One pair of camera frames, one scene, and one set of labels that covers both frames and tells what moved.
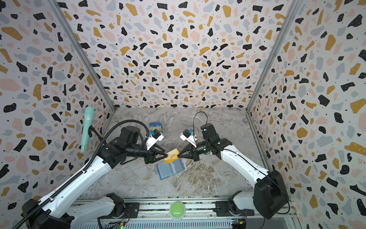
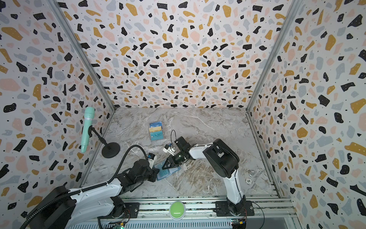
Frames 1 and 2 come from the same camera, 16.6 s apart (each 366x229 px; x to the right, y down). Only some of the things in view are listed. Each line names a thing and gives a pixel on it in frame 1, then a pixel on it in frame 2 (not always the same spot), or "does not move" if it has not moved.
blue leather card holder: x=165 y=170 does not move
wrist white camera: x=188 y=135 → x=169 y=150
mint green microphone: x=89 y=113 does not move
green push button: x=177 y=210 does not move
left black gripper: x=154 y=158 → x=155 y=171
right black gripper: x=193 y=150 → x=174 y=159
